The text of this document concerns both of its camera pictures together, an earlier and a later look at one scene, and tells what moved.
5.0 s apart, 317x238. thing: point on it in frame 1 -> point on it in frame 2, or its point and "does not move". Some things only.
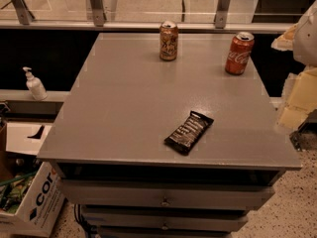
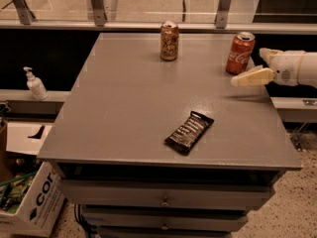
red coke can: x=239 y=53 does not move
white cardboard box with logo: x=40 y=207 does not move
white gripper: x=306 y=39 -> x=286 y=67
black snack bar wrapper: x=188 y=133 does not move
